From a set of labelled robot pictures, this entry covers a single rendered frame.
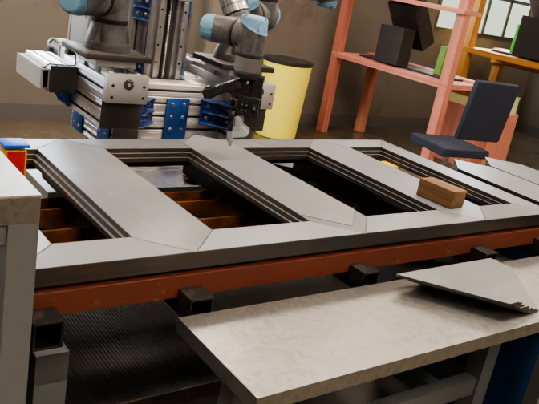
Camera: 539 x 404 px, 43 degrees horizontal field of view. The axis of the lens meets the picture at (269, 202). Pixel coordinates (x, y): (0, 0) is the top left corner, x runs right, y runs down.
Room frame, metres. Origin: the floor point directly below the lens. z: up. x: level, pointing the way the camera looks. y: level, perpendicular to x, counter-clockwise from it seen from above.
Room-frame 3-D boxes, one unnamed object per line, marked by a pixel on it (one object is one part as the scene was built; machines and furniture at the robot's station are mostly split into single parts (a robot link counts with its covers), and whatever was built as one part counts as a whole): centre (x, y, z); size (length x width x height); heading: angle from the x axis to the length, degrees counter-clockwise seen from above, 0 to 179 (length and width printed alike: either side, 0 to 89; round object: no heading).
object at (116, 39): (2.26, 0.61, 1.09); 0.15 x 0.15 x 0.10
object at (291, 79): (6.04, 0.06, 0.34); 0.44 x 0.43 x 0.68; 128
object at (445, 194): (1.86, -0.47, 0.87); 0.12 x 0.06 x 0.05; 44
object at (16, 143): (1.56, 0.62, 0.88); 0.06 x 0.06 x 0.02; 39
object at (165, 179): (2.29, 0.17, 0.67); 1.30 x 0.20 x 0.03; 129
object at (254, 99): (1.91, 0.12, 1.04); 0.09 x 0.08 x 0.12; 87
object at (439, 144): (4.85, -1.20, 0.46); 0.54 x 0.52 x 0.93; 46
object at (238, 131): (1.90, 0.12, 0.93); 0.06 x 0.03 x 0.09; 87
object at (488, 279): (1.49, -0.54, 0.77); 0.45 x 0.20 x 0.04; 129
